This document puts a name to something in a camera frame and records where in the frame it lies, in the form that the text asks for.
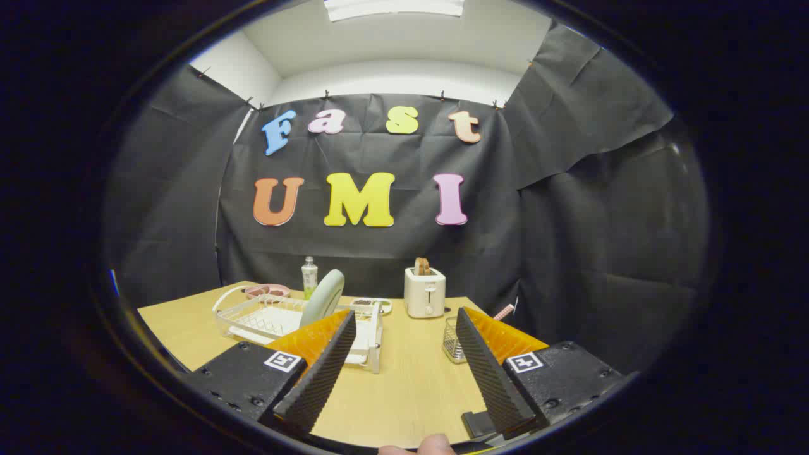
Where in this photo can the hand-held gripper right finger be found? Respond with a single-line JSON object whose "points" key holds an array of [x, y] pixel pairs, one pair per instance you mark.
{"points": [[490, 373]]}

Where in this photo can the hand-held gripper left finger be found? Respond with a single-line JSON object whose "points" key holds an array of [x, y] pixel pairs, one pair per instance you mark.
{"points": [[316, 379]]}

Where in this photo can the pale green plate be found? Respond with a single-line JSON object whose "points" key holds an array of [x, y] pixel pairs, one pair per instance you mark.
{"points": [[322, 297]]}

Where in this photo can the pink plate with food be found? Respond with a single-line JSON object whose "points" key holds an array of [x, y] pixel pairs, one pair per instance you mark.
{"points": [[268, 291]]}

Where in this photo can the white divided food tray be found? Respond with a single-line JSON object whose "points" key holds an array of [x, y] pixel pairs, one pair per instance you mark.
{"points": [[363, 303]]}

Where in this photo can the white and green bottle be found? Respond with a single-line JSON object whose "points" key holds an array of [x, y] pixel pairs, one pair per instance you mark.
{"points": [[309, 278]]}

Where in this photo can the white toaster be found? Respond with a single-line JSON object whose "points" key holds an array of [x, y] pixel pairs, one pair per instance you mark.
{"points": [[425, 294]]}

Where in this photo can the brown bread slice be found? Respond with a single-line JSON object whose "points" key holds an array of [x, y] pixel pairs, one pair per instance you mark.
{"points": [[421, 266]]}

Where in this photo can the ceiling light panel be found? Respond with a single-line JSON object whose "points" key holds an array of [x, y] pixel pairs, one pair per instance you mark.
{"points": [[392, 7]]}

